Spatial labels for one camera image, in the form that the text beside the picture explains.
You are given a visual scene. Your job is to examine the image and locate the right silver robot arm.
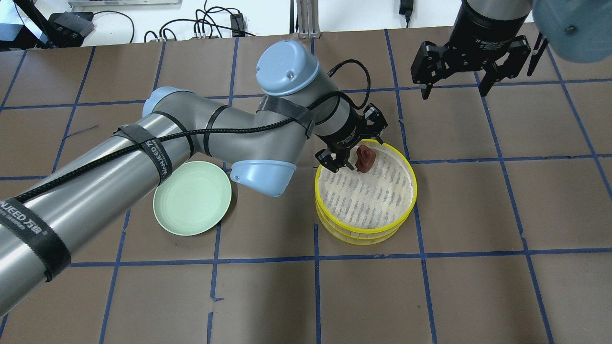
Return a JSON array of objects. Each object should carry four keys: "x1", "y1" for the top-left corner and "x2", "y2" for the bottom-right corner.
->
[{"x1": 410, "y1": 0, "x2": 612, "y2": 99}]

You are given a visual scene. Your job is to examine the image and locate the black power adapter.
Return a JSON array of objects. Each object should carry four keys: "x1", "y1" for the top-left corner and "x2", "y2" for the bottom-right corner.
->
[{"x1": 398, "y1": 0, "x2": 415, "y2": 17}]

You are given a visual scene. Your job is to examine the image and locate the yellow top steamer layer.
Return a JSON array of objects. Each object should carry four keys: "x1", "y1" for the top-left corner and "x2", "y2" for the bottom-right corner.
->
[{"x1": 314, "y1": 139, "x2": 417, "y2": 229}]

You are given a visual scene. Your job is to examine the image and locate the black camera stand base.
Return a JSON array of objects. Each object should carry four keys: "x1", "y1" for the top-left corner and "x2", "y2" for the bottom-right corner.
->
[{"x1": 49, "y1": 11, "x2": 94, "y2": 48}]

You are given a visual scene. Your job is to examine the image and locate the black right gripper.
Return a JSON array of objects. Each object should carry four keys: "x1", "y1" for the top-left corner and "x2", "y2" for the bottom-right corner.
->
[{"x1": 410, "y1": 5, "x2": 531, "y2": 100}]

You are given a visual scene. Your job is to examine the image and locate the aluminium frame post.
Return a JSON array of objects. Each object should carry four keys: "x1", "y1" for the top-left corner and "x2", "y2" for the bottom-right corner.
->
[{"x1": 295, "y1": 0, "x2": 321, "y2": 39}]

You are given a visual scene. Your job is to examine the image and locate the yellow steamer layer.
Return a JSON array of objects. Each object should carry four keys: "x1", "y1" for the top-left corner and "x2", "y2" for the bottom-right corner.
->
[
  {"x1": 314, "y1": 139, "x2": 417, "y2": 229},
  {"x1": 316, "y1": 201, "x2": 412, "y2": 246}
]

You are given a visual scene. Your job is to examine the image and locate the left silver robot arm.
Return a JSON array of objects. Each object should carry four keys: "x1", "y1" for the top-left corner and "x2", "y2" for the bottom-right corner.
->
[{"x1": 0, "y1": 40, "x2": 387, "y2": 315}]

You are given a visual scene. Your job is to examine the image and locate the yellow bottom steamer layer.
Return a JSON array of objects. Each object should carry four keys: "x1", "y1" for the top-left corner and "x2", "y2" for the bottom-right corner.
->
[{"x1": 316, "y1": 201, "x2": 412, "y2": 246}]

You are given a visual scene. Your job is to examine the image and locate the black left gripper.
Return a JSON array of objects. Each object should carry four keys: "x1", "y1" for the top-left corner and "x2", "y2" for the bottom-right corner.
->
[{"x1": 315, "y1": 105, "x2": 388, "y2": 173}]

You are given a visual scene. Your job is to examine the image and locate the light green bowl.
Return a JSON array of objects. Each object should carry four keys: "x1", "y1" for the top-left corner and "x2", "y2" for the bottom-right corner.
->
[{"x1": 153, "y1": 161, "x2": 232, "y2": 237}]

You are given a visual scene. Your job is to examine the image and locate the brown bun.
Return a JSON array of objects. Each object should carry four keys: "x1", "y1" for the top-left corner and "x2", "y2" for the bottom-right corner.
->
[{"x1": 356, "y1": 145, "x2": 376, "y2": 173}]

